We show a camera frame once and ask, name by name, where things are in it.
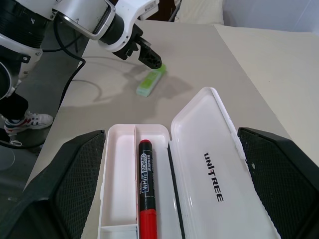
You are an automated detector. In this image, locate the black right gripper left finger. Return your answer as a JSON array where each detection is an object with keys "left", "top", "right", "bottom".
[{"left": 0, "top": 129, "right": 107, "bottom": 239}]

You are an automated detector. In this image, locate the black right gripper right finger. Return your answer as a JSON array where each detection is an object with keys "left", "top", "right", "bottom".
[{"left": 237, "top": 127, "right": 319, "bottom": 239}]

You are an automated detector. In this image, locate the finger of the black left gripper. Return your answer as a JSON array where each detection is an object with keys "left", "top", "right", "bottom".
[{"left": 138, "top": 36, "right": 163, "bottom": 70}]

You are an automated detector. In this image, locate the green white eraser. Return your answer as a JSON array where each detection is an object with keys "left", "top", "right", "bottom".
[{"left": 136, "top": 64, "right": 167, "bottom": 98}]

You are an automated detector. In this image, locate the white Unitree pencil case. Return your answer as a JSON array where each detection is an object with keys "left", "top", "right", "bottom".
[{"left": 98, "top": 86, "right": 283, "bottom": 239}]

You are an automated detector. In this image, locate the red whiteboard marker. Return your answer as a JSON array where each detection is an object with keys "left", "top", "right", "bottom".
[{"left": 138, "top": 139, "right": 159, "bottom": 239}]

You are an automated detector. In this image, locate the white sneaker with red blue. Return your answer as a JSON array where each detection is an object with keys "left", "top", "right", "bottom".
[{"left": 0, "top": 110, "right": 54, "bottom": 135}]

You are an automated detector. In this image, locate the white fabric sheet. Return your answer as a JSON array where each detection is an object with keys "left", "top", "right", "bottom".
[{"left": 173, "top": 0, "right": 225, "bottom": 25}]

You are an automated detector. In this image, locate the black trouser leg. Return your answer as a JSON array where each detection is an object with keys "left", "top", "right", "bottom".
[{"left": 0, "top": 92, "right": 29, "bottom": 121}]

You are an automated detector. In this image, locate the silver robot torso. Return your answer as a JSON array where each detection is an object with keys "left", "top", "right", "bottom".
[{"left": 0, "top": 0, "right": 57, "bottom": 101}]

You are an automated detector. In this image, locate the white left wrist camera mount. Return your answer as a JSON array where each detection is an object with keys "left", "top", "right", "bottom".
[{"left": 109, "top": 0, "right": 160, "bottom": 53}]

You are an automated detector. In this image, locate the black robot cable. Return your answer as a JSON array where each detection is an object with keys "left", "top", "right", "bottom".
[{"left": 0, "top": 9, "right": 87, "bottom": 150}]

